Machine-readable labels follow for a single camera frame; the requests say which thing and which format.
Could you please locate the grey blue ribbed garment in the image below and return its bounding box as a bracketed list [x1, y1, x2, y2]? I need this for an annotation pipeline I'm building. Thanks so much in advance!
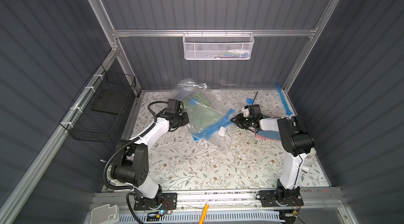
[257, 130, 281, 141]

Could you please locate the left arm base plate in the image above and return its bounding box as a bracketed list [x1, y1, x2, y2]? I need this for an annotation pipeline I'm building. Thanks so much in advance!
[134, 192, 178, 211]

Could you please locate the green white striped garment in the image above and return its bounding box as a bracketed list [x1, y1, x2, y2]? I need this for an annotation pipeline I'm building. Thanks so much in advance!
[183, 92, 223, 132]

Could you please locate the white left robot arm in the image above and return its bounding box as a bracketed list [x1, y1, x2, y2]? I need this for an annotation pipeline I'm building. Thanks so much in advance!
[103, 99, 189, 201]

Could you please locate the blue valve cap on bag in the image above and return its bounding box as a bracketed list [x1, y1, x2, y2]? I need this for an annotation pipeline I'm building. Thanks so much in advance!
[189, 98, 198, 105]

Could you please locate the blue round valve cap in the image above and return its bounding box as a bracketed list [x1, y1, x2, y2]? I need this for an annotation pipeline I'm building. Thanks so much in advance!
[247, 98, 254, 105]

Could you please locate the aluminium corner frame post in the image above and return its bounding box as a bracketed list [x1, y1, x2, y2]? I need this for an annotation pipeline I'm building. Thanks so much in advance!
[283, 0, 340, 94]

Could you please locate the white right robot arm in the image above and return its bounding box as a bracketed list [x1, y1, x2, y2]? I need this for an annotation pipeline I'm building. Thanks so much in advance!
[230, 104, 315, 205]

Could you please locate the black corrugated cable conduit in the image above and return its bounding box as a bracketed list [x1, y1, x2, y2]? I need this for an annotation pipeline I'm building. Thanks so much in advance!
[102, 100, 169, 224]

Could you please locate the orange pencil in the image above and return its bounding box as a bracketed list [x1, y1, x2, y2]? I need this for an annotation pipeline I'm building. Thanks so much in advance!
[198, 203, 209, 224]

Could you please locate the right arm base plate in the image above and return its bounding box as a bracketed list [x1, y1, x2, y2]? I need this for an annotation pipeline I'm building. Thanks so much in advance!
[256, 190, 304, 208]

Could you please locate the black wire wall basket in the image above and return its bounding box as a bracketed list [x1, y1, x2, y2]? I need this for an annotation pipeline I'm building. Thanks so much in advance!
[60, 69, 136, 144]

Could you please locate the clear vacuum bag blue zipper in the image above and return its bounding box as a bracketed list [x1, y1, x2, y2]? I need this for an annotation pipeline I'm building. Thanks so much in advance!
[173, 78, 236, 154]

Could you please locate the white plastic bracket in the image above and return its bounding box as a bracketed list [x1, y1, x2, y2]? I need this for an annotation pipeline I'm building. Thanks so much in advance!
[90, 204, 120, 224]

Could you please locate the white vented cable duct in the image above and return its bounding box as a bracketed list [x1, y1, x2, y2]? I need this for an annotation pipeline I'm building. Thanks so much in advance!
[116, 210, 282, 224]

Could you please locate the white wire wall basket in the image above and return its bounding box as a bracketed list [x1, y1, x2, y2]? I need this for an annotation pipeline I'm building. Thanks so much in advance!
[182, 32, 255, 61]

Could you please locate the red white striped tank top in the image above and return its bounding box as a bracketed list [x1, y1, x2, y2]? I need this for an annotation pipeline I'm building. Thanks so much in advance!
[255, 116, 282, 141]

